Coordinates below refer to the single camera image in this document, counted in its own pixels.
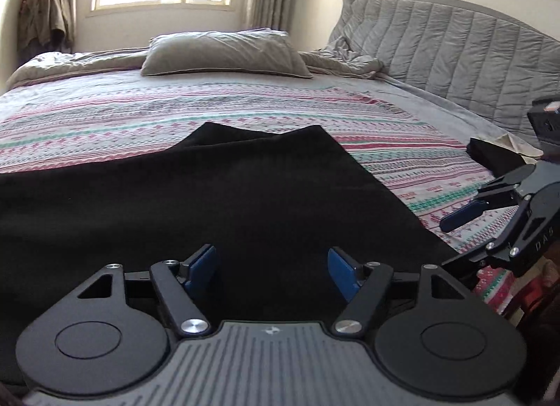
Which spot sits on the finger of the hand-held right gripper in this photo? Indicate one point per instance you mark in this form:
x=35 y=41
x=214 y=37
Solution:
x=461 y=216
x=470 y=259

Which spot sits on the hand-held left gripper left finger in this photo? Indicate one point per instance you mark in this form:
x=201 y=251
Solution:
x=199 y=272

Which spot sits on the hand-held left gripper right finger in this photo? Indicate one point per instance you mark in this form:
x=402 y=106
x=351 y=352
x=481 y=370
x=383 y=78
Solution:
x=343 y=275

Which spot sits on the black pants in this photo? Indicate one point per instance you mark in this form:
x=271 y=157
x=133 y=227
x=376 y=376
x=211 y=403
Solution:
x=218 y=196

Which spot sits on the folded black cloth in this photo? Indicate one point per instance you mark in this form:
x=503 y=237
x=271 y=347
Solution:
x=494 y=154

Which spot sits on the cream cloth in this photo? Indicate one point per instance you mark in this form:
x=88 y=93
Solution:
x=520 y=146

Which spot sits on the bed with grey sheet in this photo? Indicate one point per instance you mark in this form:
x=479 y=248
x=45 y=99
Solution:
x=437 y=100

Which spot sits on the red green patterned blanket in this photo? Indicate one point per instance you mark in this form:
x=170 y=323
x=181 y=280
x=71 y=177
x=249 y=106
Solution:
x=131 y=113

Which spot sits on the grey quilted headboard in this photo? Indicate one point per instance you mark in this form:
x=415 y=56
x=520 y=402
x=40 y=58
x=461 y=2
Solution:
x=437 y=43

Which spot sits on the beige crumpled duvet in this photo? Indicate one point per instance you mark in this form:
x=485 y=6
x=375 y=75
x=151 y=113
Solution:
x=341 y=58

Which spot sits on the grey pillow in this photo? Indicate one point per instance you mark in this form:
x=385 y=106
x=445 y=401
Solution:
x=223 y=54

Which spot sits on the hanging grey clothes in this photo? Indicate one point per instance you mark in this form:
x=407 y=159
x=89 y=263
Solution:
x=46 y=12

